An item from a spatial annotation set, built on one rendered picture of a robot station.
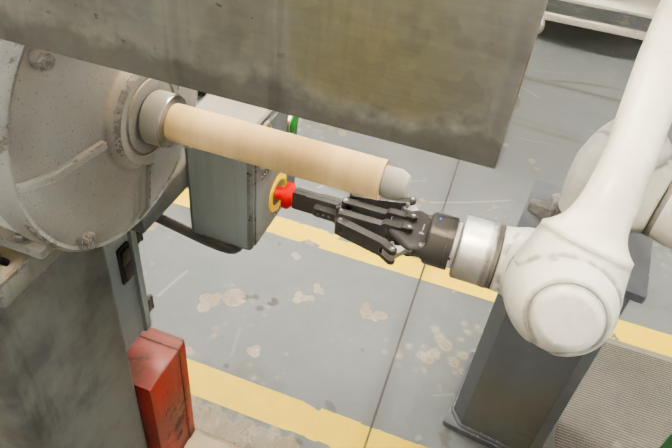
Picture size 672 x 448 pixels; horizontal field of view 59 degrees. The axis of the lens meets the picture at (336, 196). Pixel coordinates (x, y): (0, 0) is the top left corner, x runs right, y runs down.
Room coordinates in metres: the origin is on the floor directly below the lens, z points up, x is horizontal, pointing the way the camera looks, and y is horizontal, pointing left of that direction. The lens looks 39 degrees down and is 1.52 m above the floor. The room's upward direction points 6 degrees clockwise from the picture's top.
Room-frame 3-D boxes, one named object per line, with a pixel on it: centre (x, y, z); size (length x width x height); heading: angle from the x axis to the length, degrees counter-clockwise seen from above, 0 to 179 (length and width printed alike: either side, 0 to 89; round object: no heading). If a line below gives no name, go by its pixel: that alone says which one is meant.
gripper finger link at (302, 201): (0.65, 0.03, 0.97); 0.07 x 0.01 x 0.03; 75
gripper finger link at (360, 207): (0.65, -0.06, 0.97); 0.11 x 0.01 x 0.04; 73
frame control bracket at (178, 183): (0.62, 0.23, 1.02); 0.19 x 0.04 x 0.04; 165
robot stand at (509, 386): (1.00, -0.55, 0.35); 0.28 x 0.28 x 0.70; 67
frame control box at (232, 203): (0.68, 0.21, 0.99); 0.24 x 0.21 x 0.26; 75
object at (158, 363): (0.64, 0.38, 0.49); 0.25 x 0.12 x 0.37; 75
